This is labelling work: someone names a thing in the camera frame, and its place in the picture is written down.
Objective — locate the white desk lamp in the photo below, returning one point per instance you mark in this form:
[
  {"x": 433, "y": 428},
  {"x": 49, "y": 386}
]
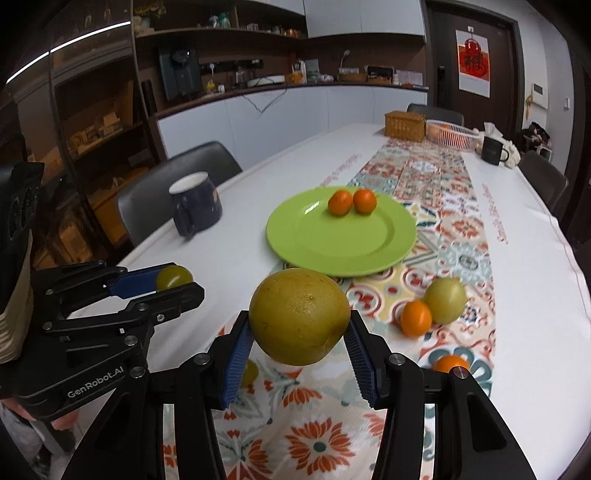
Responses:
[{"x": 344, "y": 56}]

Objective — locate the small yellow jujube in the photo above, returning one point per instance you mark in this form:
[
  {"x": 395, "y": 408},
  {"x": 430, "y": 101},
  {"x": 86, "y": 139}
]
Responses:
[{"x": 250, "y": 373}]

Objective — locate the green plate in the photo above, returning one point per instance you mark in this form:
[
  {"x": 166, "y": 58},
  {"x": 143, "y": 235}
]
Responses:
[{"x": 341, "y": 240}]

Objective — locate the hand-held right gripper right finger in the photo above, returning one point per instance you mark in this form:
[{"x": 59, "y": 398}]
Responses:
[{"x": 364, "y": 369}]

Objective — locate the orange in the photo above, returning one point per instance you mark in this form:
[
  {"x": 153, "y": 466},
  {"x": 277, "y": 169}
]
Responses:
[
  {"x": 364, "y": 201},
  {"x": 415, "y": 318},
  {"x": 340, "y": 202},
  {"x": 445, "y": 125},
  {"x": 450, "y": 363}
]

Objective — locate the small green jujube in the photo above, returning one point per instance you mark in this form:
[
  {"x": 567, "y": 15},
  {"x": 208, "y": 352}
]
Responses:
[{"x": 174, "y": 277}]

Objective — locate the white base cabinet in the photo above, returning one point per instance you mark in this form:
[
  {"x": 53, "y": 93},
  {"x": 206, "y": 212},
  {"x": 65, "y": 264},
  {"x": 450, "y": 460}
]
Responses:
[{"x": 314, "y": 115}]

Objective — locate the red and white door poster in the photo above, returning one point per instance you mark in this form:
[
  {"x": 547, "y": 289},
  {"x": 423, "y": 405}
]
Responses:
[{"x": 473, "y": 62}]

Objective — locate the white cloth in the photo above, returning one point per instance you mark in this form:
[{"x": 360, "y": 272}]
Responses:
[{"x": 513, "y": 154}]

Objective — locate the green apple front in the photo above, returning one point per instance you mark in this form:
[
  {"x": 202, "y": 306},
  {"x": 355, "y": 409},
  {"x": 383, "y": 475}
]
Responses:
[{"x": 445, "y": 300}]

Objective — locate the patterned table runner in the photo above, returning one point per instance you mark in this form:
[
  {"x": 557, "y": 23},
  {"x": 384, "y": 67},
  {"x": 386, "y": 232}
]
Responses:
[{"x": 434, "y": 249}]

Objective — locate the white intercom panel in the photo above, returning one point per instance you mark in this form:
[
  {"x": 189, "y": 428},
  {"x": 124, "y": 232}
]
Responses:
[{"x": 538, "y": 95}]

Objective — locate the wicker tray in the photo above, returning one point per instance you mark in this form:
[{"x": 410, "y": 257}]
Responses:
[{"x": 353, "y": 76}]

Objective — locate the dark wooden shelf unit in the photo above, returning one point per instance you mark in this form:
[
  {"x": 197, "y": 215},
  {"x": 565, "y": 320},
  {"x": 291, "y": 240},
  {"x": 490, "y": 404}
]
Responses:
[{"x": 92, "y": 115}]

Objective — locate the glass pitcher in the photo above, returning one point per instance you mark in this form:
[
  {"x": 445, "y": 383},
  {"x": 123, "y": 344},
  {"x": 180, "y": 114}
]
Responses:
[{"x": 240, "y": 77}]

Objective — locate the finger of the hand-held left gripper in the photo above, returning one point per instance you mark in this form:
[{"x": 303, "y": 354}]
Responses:
[
  {"x": 175, "y": 300},
  {"x": 134, "y": 282}
]

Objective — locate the black power strip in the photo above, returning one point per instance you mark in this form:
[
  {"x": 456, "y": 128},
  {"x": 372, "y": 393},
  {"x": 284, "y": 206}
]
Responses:
[{"x": 231, "y": 65}]

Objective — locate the black mug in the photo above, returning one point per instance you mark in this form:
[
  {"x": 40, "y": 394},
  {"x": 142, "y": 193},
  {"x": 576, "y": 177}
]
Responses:
[{"x": 493, "y": 150}]

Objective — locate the yellow pear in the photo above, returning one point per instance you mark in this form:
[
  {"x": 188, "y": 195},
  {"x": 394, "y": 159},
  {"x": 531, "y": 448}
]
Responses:
[{"x": 299, "y": 318}]

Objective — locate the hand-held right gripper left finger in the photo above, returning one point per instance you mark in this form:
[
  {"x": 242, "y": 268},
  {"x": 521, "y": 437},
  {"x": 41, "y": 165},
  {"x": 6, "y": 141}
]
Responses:
[{"x": 234, "y": 367}]

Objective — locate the dark bag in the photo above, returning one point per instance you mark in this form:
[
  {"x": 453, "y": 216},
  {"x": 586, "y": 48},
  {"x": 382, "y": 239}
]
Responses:
[{"x": 535, "y": 136}]

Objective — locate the drink carton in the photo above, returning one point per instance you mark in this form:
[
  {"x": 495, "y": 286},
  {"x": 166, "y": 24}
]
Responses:
[{"x": 298, "y": 71}]

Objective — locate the black box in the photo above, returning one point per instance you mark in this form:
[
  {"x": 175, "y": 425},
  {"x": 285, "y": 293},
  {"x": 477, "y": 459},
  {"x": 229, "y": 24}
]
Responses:
[{"x": 381, "y": 74}]

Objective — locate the dark grey chair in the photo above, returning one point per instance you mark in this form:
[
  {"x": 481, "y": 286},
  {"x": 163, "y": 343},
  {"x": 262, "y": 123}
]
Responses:
[
  {"x": 178, "y": 184},
  {"x": 542, "y": 177},
  {"x": 434, "y": 113}
]

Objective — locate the white upper cabinets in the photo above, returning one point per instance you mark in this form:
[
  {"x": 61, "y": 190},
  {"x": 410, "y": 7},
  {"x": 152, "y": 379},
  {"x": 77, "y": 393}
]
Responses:
[{"x": 360, "y": 18}]

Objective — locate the dark brown door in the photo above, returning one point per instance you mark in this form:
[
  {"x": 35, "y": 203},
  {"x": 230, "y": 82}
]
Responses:
[{"x": 443, "y": 46}]

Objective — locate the white flat tray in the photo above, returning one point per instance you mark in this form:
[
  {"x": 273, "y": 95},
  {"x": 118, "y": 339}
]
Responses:
[{"x": 267, "y": 81}]

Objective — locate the wicker basket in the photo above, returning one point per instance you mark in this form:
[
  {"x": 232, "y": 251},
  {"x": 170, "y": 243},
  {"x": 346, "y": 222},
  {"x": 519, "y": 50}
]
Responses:
[{"x": 405, "y": 125}]

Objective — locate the navy blue mug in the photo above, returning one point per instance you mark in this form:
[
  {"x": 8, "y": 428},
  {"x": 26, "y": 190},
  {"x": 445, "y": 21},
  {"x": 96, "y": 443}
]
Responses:
[{"x": 196, "y": 203}]

